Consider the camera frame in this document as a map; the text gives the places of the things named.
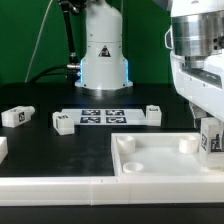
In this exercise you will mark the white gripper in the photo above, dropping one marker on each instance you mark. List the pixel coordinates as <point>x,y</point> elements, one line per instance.
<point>205,94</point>

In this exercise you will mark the white square tabletop part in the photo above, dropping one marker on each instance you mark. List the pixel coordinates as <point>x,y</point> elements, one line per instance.
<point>158,154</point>

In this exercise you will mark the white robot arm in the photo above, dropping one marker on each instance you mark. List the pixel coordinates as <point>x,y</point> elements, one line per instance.
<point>195,40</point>

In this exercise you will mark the white fence wall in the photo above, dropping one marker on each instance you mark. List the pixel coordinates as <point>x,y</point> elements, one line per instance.
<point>111,190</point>
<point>3,148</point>

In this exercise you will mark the white front fence wall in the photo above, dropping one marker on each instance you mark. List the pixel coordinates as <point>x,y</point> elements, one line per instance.
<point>111,190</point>

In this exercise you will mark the white sheet with tags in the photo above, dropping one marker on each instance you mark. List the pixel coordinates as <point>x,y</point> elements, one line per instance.
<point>106,116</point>

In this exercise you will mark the white left fence wall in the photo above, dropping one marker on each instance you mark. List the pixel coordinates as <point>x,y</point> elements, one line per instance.
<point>3,148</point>

